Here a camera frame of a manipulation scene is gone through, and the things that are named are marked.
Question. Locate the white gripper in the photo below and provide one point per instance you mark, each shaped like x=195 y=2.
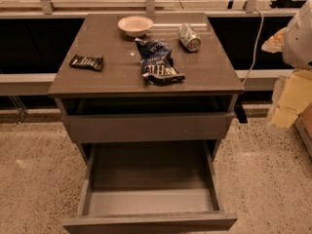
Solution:
x=298 y=44

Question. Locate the blue chip bag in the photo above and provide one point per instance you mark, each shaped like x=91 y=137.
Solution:
x=157 y=64

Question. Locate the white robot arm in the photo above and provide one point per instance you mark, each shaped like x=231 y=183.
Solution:
x=296 y=52

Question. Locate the grey middle drawer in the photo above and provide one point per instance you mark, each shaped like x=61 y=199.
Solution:
x=147 y=127

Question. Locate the grey drawer cabinet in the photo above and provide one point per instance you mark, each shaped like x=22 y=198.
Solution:
x=211 y=84

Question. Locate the grey open bottom drawer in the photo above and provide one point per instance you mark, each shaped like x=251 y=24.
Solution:
x=149 y=188

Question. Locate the silver soda can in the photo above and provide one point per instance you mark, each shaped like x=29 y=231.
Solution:
x=189 y=38

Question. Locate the white bowl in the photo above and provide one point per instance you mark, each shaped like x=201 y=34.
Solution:
x=135 y=26

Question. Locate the black snack bar wrapper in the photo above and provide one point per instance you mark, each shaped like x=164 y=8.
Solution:
x=92 y=63

